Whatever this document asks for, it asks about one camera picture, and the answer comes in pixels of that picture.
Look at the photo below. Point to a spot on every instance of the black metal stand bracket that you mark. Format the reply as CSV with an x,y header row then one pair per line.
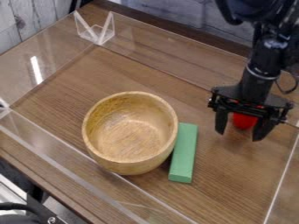
x,y
46,215

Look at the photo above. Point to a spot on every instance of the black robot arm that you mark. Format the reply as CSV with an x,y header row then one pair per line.
x,y
274,54

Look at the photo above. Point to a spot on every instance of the clear acrylic tray wall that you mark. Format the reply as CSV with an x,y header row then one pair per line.
x,y
57,74

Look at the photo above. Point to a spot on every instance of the green rectangular block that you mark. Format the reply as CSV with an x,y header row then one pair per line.
x,y
183,153

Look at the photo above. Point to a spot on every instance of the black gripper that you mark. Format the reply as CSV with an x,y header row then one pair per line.
x,y
226,101

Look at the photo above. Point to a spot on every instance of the clear acrylic corner bracket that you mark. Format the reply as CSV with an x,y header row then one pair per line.
x,y
97,34

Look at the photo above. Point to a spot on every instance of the wooden bowl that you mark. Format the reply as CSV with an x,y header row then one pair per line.
x,y
130,131

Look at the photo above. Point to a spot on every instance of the red plush fruit green stem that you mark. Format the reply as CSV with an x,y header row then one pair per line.
x,y
244,121

